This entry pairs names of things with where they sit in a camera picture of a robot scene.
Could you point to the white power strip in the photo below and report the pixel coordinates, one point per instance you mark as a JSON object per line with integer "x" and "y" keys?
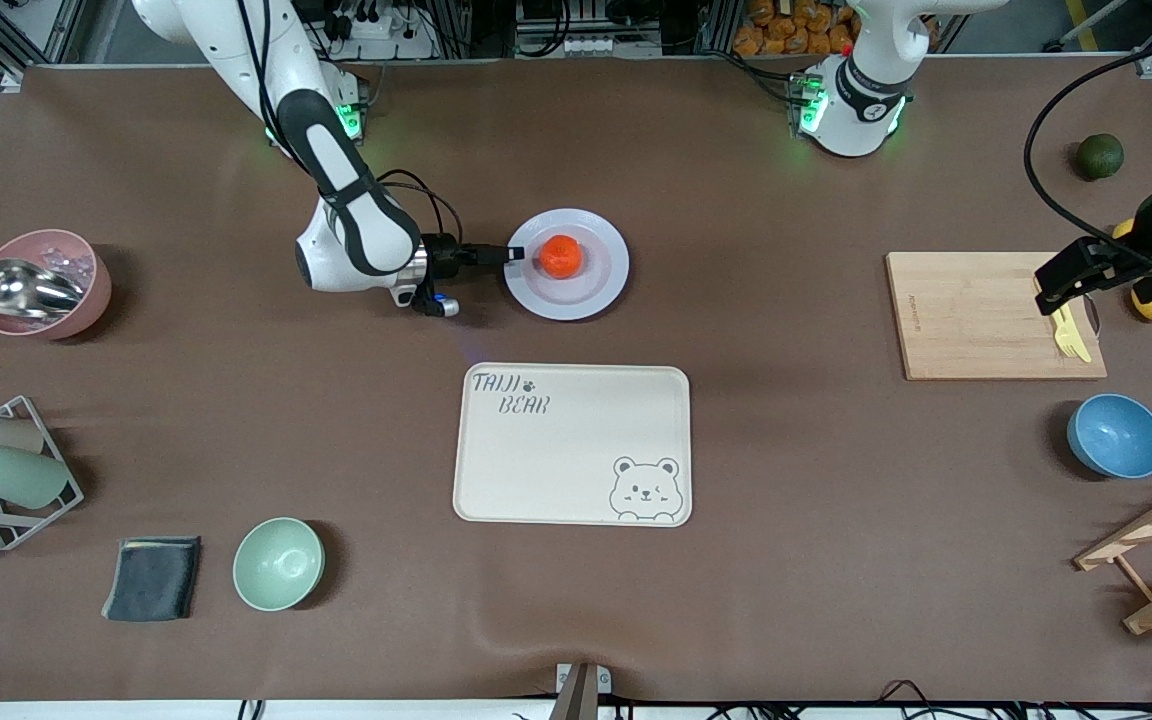
{"x": 376, "y": 28}

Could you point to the metal table edge bracket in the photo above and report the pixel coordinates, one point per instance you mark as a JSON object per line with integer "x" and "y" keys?
{"x": 579, "y": 690}

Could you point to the mint green cup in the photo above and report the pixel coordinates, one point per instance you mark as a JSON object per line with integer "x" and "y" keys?
{"x": 16, "y": 476}

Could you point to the mint green bowl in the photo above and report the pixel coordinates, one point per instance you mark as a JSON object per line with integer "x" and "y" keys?
{"x": 278, "y": 564}

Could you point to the dark grey folded cloth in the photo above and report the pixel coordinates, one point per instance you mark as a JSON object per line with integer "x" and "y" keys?
{"x": 151, "y": 578}

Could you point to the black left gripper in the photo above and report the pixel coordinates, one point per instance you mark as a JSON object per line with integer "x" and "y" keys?
{"x": 1128, "y": 252}

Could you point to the shiny metal scoop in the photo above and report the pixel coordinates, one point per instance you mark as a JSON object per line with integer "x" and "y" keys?
{"x": 21, "y": 288}

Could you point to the wooden cutting board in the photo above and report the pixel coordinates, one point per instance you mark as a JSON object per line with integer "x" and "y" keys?
{"x": 976, "y": 320}

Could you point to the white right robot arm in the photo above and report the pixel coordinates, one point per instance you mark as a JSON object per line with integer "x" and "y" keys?
{"x": 356, "y": 240}

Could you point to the wooden stand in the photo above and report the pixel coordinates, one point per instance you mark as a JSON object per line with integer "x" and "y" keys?
{"x": 1146, "y": 530}

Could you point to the cream bear print tray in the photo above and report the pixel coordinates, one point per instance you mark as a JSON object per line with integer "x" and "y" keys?
{"x": 556, "y": 460}

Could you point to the orange bread rolls pile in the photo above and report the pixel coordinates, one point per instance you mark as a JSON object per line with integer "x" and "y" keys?
{"x": 786, "y": 25}

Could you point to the green lime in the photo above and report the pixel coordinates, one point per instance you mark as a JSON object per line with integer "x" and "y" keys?
{"x": 1101, "y": 157}

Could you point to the yellow plastic knife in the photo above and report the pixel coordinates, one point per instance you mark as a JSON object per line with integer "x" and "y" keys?
{"x": 1082, "y": 345}

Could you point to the orange mandarin fruit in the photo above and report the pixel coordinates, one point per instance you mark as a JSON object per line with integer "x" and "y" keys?
{"x": 561, "y": 256}

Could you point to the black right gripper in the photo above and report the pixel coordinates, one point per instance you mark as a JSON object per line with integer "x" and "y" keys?
{"x": 443, "y": 254}

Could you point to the pink bowl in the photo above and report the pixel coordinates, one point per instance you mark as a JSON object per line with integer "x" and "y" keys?
{"x": 86, "y": 300}

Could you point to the blue bowl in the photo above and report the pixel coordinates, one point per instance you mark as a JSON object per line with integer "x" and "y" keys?
{"x": 1118, "y": 436}

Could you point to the yellow plastic fork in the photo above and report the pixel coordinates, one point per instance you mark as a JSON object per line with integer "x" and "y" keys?
{"x": 1066, "y": 338}

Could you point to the pale lavender round plate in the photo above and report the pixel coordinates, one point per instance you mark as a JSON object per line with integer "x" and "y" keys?
{"x": 586, "y": 297}

